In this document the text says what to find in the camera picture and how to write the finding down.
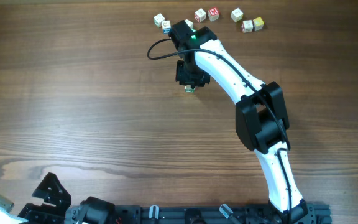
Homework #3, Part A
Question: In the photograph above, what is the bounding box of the green-sided picture block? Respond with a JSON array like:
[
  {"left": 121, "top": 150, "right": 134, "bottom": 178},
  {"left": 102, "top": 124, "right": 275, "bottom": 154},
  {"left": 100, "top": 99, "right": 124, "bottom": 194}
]
[{"left": 185, "top": 85, "right": 195, "bottom": 93}]

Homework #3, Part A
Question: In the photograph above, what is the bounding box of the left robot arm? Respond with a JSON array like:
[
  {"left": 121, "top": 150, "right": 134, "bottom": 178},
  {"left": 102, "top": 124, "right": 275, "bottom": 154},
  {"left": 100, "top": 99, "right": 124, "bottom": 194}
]
[{"left": 19, "top": 172, "right": 115, "bottom": 224}]

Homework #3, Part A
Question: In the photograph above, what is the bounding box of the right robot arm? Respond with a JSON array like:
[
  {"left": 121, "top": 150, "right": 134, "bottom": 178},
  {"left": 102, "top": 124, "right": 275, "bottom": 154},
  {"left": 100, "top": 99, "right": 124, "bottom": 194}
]
[{"left": 168, "top": 21, "right": 308, "bottom": 223}]

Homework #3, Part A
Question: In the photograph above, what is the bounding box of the red-sided block centre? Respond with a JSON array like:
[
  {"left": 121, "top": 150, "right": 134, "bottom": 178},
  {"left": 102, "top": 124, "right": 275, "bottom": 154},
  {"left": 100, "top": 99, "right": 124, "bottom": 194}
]
[{"left": 185, "top": 19, "right": 193, "bottom": 29}]

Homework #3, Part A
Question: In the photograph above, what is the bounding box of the blue-sided block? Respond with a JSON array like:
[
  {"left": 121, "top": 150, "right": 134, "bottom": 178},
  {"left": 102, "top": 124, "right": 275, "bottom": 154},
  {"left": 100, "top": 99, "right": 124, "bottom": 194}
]
[{"left": 162, "top": 21, "right": 171, "bottom": 34}]

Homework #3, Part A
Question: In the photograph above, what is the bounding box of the red-edged white block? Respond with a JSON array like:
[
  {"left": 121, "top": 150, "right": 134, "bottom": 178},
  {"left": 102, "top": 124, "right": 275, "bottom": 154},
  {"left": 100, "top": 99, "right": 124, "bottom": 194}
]
[{"left": 195, "top": 8, "right": 207, "bottom": 23}]

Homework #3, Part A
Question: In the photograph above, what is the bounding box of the green-edged block far left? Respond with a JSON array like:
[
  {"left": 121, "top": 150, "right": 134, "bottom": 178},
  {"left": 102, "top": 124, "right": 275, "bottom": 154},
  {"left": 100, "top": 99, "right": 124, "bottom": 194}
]
[{"left": 154, "top": 13, "right": 165, "bottom": 27}]

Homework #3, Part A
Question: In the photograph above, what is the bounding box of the red M block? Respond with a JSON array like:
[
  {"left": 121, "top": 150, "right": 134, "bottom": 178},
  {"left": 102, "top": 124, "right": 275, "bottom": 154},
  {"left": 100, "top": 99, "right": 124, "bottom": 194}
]
[{"left": 208, "top": 7, "right": 220, "bottom": 22}]

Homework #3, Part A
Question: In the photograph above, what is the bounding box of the red-sided white block right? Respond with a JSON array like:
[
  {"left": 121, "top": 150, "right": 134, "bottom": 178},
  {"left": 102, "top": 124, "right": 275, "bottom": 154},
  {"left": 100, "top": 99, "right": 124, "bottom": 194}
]
[{"left": 241, "top": 20, "right": 254, "bottom": 33}]

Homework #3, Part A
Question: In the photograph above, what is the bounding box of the plain white block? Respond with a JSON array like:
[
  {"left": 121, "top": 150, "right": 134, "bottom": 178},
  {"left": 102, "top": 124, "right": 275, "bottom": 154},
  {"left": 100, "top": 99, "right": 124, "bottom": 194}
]
[{"left": 231, "top": 8, "right": 244, "bottom": 22}]

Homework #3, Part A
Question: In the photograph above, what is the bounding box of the yellow block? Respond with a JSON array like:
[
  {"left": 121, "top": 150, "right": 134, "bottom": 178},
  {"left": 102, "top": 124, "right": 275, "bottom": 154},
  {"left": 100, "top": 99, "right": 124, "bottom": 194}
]
[{"left": 252, "top": 17, "right": 265, "bottom": 31}]

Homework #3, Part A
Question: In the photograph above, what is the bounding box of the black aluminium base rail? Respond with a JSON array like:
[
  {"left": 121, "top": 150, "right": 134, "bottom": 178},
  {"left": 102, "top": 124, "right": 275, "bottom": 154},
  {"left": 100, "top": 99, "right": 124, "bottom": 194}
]
[{"left": 63, "top": 203, "right": 333, "bottom": 224}]

